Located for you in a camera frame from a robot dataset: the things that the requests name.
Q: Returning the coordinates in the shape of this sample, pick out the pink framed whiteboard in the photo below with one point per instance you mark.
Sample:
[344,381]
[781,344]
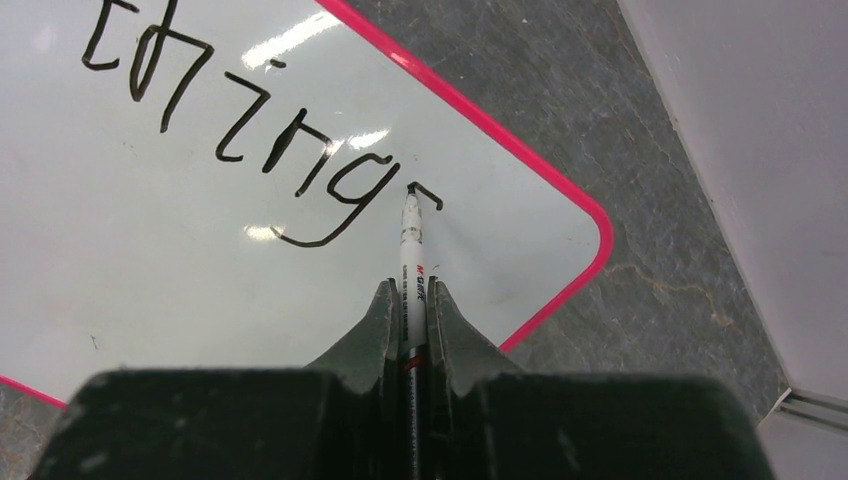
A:
[220,183]

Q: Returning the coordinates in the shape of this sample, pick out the white black marker pen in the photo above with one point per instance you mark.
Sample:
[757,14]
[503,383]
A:
[413,332]

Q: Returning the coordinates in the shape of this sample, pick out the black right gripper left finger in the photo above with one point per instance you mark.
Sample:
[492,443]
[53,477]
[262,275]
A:
[331,419]

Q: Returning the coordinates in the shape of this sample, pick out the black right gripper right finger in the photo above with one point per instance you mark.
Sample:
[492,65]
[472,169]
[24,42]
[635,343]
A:
[493,420]

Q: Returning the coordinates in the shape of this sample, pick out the aluminium frame rail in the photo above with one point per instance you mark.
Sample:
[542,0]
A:
[819,410]

